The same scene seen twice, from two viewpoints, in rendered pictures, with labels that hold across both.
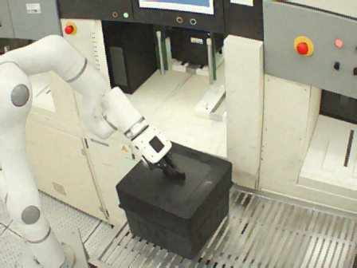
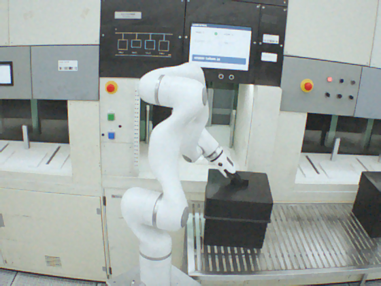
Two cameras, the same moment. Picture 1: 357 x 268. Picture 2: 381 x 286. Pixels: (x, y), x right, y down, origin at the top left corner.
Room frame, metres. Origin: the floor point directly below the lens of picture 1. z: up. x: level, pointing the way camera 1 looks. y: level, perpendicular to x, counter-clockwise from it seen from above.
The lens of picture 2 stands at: (-0.11, 1.02, 1.81)
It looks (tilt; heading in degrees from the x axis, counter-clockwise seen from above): 23 degrees down; 327
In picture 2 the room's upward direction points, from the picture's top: 4 degrees clockwise
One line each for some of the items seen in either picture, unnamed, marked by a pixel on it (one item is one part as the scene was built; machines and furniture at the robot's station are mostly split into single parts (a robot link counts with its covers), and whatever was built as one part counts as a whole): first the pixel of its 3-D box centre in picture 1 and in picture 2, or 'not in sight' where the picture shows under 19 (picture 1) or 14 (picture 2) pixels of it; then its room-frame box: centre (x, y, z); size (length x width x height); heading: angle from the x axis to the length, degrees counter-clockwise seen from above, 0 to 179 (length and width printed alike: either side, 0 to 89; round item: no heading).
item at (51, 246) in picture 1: (45, 246); (155, 268); (0.83, 0.53, 0.85); 0.19 x 0.19 x 0.18
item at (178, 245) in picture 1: (178, 208); (234, 215); (1.00, 0.03, 0.85); 0.28 x 0.28 x 0.17; 54
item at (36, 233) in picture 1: (21, 202); (147, 220); (0.85, 0.55, 1.07); 0.19 x 0.12 x 0.24; 38
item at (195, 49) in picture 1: (197, 33); (169, 108); (1.95, -0.14, 1.06); 0.24 x 0.20 x 0.32; 60
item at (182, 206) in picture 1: (174, 183); (238, 191); (1.00, 0.03, 0.98); 0.29 x 0.29 x 0.13; 54
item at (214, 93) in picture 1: (224, 104); (212, 154); (1.54, -0.21, 0.89); 0.22 x 0.21 x 0.04; 150
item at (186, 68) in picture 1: (198, 61); not in sight; (1.95, -0.14, 0.89); 0.22 x 0.21 x 0.04; 150
